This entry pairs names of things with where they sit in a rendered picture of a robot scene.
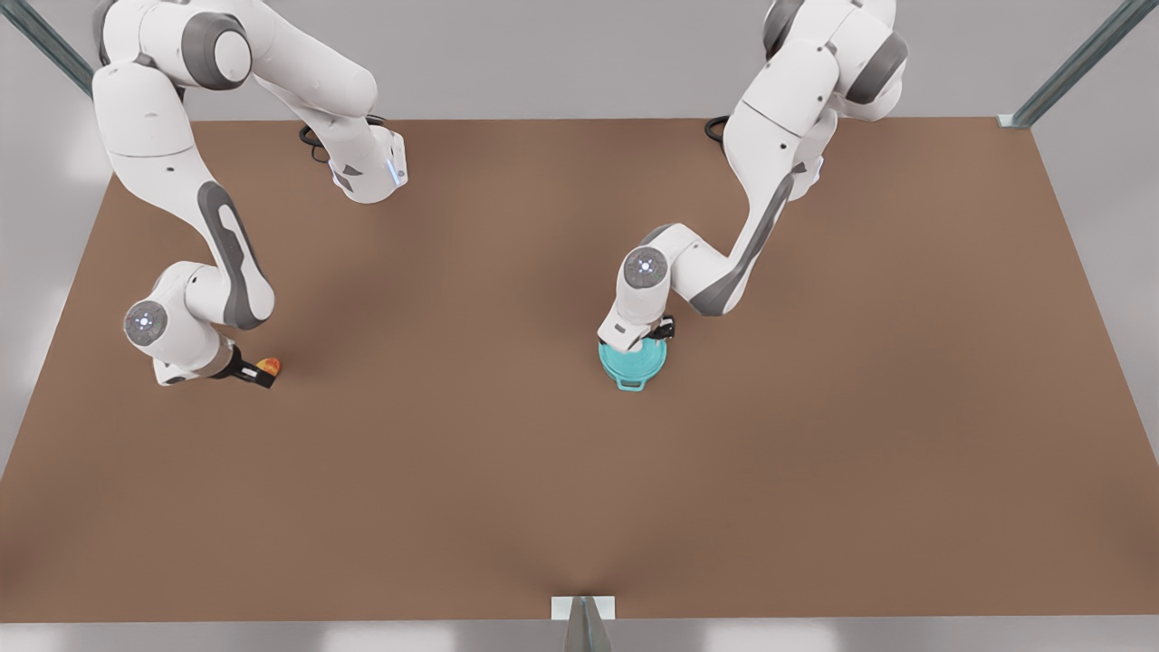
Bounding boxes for teal pot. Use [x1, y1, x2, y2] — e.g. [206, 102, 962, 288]
[599, 338, 668, 393]

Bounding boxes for silver frame post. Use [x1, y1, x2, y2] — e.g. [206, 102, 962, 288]
[551, 595, 617, 652]
[997, 0, 1159, 129]
[0, 0, 97, 99]

